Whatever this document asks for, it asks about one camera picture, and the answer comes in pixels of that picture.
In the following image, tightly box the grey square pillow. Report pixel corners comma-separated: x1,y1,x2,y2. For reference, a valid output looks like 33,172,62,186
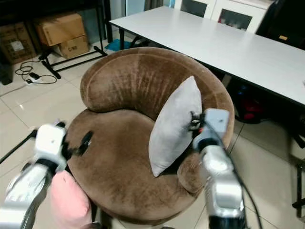
148,75,203,178

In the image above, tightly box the small printed cardboard box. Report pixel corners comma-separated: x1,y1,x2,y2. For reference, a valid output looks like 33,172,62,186
52,35,91,60

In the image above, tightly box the large plain cardboard box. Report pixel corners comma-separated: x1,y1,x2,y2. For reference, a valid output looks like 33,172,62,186
35,12,88,47

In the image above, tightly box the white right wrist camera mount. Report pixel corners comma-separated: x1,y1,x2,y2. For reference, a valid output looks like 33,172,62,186
193,108,231,151

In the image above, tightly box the pink pillow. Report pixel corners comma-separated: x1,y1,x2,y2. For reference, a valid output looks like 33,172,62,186
50,170,92,229

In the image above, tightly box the white power strip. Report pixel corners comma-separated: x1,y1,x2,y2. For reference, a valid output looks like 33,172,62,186
28,74,42,84

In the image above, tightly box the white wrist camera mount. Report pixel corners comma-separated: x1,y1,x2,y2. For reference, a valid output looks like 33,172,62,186
34,123,69,166
193,108,231,151

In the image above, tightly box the long white table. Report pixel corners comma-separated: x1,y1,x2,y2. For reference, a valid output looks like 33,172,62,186
109,6,305,106

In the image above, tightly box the black office chair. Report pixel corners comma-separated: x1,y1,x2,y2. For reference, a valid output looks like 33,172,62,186
256,0,305,49

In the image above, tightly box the white glass-door cabinet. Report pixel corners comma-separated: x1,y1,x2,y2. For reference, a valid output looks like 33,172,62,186
174,0,273,34

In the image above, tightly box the black metal rack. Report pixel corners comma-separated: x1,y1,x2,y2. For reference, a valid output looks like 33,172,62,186
38,0,110,80

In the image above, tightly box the brown round velvet sofa chair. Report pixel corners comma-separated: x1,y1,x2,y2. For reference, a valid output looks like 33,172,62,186
66,47,235,226

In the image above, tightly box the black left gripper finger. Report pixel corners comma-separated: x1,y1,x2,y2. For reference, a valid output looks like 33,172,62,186
78,131,94,154

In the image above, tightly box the cardboard box with white label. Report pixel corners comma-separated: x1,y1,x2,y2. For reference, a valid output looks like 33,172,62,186
0,22,37,65

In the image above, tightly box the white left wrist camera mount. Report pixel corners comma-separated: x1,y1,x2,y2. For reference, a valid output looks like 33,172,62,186
34,123,69,166

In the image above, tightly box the black floor cable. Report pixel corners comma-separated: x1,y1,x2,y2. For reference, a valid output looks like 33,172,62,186
15,59,58,85

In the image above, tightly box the teal mat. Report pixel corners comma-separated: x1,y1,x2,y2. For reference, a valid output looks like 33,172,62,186
105,39,132,52

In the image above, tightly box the red and black bag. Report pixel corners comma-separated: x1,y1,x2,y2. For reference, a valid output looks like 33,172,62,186
236,85,270,123

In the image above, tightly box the black metal stand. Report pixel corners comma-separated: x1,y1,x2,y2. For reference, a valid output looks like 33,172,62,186
291,133,305,220

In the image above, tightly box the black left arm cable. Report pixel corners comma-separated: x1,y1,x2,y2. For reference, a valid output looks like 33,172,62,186
0,129,39,164

